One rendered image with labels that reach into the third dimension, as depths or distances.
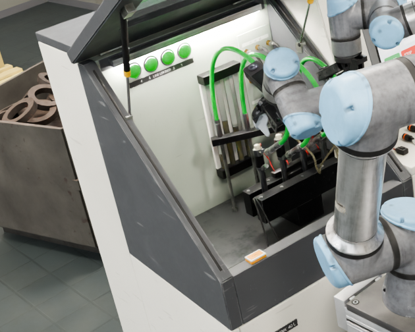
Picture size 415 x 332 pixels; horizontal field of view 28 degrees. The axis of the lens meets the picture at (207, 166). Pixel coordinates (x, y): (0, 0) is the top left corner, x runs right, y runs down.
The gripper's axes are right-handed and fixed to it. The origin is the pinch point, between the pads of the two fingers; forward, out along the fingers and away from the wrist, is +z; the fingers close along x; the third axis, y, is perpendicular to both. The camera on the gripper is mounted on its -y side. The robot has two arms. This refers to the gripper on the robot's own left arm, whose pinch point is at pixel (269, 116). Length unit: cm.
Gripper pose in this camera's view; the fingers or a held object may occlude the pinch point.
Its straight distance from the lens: 210.5
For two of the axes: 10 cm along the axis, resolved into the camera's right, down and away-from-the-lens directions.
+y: 5.3, 7.9, -3.0
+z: 0.3, 3.3, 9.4
